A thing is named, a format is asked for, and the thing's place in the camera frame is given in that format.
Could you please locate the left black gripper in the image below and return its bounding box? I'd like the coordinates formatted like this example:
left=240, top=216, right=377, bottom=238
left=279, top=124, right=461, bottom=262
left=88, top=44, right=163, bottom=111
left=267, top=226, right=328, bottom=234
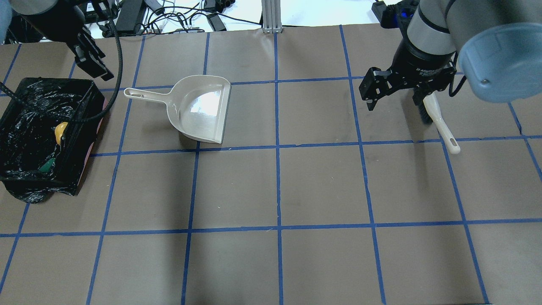
left=64, top=8, right=114, bottom=81

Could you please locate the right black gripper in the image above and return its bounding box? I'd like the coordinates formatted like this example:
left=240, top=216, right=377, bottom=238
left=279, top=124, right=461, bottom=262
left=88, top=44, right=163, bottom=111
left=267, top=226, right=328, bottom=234
left=359, top=38, right=457, bottom=111

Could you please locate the beige hand brush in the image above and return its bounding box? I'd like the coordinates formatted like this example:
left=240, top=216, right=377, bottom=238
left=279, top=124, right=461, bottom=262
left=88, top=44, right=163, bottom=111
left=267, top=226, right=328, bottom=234
left=418, top=93, right=461, bottom=155

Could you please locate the green yellow sponge piece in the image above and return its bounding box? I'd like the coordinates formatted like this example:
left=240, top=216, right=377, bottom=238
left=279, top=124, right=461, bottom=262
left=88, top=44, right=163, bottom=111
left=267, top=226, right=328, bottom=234
left=38, top=158, right=56, bottom=173

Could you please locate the beige dustpan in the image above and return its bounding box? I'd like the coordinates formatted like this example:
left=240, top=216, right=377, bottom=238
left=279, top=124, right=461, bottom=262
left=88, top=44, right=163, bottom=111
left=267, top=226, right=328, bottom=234
left=123, top=75, right=232, bottom=144

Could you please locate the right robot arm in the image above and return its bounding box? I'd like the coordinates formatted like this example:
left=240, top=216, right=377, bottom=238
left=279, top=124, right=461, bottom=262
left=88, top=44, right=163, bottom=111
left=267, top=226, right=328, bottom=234
left=359, top=0, right=542, bottom=111

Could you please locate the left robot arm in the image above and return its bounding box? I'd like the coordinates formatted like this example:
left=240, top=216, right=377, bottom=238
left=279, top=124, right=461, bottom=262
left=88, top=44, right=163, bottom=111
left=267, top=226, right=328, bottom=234
left=1, top=0, right=114, bottom=81

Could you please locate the bin with black bag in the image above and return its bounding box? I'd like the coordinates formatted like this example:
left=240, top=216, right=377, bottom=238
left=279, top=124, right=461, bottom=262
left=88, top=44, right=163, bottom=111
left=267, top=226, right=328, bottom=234
left=0, top=77, right=107, bottom=203

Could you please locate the black power adapter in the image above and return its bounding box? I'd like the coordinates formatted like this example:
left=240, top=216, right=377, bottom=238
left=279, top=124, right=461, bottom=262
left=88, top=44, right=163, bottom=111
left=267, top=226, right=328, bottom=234
left=115, top=0, right=147, bottom=36

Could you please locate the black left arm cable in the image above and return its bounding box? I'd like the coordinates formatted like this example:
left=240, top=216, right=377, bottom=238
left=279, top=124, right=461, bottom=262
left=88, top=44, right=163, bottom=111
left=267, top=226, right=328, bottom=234
left=0, top=21, right=124, bottom=124

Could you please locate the aluminium frame post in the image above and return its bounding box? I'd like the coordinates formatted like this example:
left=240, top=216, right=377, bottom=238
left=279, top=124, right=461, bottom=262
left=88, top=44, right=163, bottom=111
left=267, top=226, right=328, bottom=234
left=261, top=0, right=283, bottom=34

